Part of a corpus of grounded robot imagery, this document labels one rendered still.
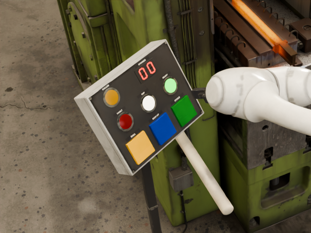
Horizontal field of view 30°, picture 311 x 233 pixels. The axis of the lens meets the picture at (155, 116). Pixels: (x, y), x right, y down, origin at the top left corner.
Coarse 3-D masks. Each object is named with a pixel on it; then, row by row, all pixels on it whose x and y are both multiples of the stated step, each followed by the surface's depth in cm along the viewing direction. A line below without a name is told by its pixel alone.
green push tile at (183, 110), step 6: (186, 96) 184; (180, 102) 183; (186, 102) 184; (174, 108) 181; (180, 108) 183; (186, 108) 184; (192, 108) 185; (174, 114) 182; (180, 114) 183; (186, 114) 184; (192, 114) 185; (180, 120) 183; (186, 120) 184; (180, 126) 184
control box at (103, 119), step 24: (144, 48) 183; (168, 48) 181; (120, 72) 171; (168, 72) 181; (96, 96) 166; (120, 96) 171; (144, 96) 175; (168, 96) 181; (192, 96) 186; (96, 120) 168; (144, 120) 176; (192, 120) 186; (120, 144) 171; (120, 168) 176
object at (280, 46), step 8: (232, 0) 227; (240, 0) 226; (240, 8) 223; (248, 8) 222; (248, 16) 218; (256, 16) 217; (256, 24) 214; (264, 24) 213; (264, 32) 210; (272, 32) 209; (272, 40) 206; (280, 40) 205; (280, 48) 204; (288, 48) 200; (288, 56) 200
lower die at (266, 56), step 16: (224, 0) 231; (224, 16) 223; (240, 16) 222; (272, 16) 219; (224, 32) 217; (240, 32) 214; (256, 32) 213; (288, 32) 211; (240, 48) 209; (256, 48) 206; (272, 48) 205; (256, 64) 207; (272, 64) 210
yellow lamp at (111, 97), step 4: (108, 92) 168; (112, 92) 169; (116, 92) 170; (108, 96) 168; (112, 96) 169; (116, 96) 170; (108, 100) 168; (112, 100) 169; (116, 100) 170; (112, 104) 169
